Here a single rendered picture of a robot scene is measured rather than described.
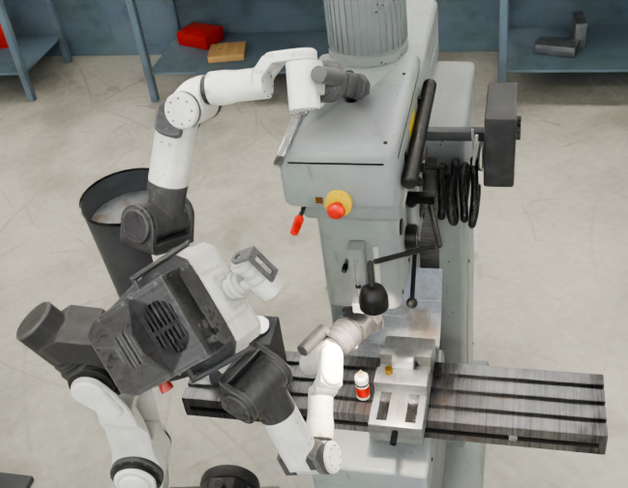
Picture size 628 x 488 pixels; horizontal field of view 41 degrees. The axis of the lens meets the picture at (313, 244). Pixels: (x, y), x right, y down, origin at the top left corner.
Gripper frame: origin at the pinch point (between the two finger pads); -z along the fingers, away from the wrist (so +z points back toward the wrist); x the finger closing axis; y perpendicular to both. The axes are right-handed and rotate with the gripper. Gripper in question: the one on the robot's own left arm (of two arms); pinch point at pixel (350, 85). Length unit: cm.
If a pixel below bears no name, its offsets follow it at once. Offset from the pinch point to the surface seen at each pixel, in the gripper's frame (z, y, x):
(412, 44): -57, 14, -9
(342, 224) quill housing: -8.2, -33.2, -0.7
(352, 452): -37, -103, 1
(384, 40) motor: -14.2, 11.6, 0.4
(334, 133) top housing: 11.2, -10.5, 3.1
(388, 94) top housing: -5.4, -0.8, 7.3
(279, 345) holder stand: -40, -80, -30
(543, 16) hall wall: -444, 66, -66
